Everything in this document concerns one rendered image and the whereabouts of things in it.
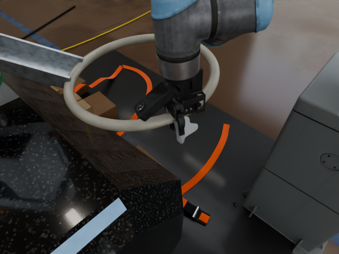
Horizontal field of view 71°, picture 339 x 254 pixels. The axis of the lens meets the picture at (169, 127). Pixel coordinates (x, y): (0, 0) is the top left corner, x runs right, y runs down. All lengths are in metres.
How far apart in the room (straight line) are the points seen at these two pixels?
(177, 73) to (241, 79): 1.94
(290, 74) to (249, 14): 2.19
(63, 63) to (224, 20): 0.62
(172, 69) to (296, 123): 0.61
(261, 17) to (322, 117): 0.52
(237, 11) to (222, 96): 1.73
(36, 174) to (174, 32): 0.51
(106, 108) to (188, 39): 1.44
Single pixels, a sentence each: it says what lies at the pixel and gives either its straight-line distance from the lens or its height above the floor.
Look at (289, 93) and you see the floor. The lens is 2.40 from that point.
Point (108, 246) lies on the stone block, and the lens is 0.66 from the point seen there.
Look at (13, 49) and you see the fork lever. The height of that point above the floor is 0.95.
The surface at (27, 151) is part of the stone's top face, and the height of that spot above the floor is 0.82.
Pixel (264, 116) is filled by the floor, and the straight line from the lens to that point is 2.08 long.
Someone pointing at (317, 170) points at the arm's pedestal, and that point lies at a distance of 1.09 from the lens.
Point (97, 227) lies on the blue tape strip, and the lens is 0.63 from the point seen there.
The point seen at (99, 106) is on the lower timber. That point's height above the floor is 0.15.
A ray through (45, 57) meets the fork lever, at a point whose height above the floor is 0.93.
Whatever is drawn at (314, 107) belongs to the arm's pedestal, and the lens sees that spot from 0.92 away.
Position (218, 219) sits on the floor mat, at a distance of 1.48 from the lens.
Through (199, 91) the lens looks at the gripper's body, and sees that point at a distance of 0.58.
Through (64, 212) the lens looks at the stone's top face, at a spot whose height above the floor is 0.82.
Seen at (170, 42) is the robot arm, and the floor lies 1.16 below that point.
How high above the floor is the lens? 1.37
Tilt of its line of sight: 48 degrees down
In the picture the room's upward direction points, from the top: straight up
